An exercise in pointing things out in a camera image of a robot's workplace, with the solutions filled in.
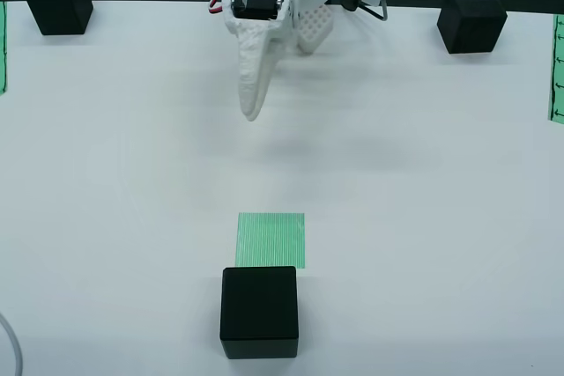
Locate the black cube block with seam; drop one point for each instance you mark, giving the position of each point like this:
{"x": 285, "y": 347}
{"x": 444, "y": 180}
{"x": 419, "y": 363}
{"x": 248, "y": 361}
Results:
{"x": 471, "y": 19}

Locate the green striped square marker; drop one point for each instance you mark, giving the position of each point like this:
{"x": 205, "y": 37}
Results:
{"x": 271, "y": 239}

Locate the green paper strip with arrows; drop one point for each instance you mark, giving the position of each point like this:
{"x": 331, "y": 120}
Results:
{"x": 2, "y": 41}
{"x": 558, "y": 68}

